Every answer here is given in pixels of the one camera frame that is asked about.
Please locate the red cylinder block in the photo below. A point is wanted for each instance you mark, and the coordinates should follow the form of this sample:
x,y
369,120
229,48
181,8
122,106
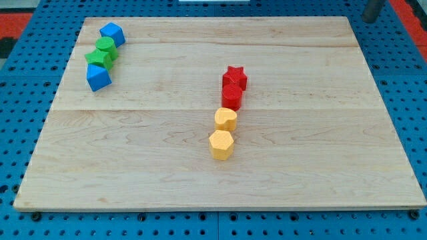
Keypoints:
x,y
232,97

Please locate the red star block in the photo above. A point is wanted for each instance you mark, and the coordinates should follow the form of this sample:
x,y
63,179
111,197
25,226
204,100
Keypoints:
x,y
236,76

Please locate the yellow heart block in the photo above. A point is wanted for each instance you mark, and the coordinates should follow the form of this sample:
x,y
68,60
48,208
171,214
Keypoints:
x,y
225,119

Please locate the grey cylindrical robot tool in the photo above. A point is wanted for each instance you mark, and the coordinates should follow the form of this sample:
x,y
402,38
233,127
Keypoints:
x,y
372,10

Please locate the blue triangle block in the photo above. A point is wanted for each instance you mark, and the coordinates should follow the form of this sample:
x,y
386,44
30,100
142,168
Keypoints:
x,y
97,77

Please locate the wooden board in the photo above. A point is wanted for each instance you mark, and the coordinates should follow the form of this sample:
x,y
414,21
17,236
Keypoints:
x,y
313,133

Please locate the green star block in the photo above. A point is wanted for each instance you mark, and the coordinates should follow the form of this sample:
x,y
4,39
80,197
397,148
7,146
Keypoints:
x,y
99,58

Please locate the green cylinder block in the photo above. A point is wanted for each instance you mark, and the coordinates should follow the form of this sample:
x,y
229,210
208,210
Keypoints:
x,y
107,44

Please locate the yellow hexagon block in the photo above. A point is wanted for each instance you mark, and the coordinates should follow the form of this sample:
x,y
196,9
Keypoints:
x,y
221,144

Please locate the blue cube block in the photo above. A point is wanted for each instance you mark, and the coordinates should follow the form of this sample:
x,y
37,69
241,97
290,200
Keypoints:
x,y
115,32

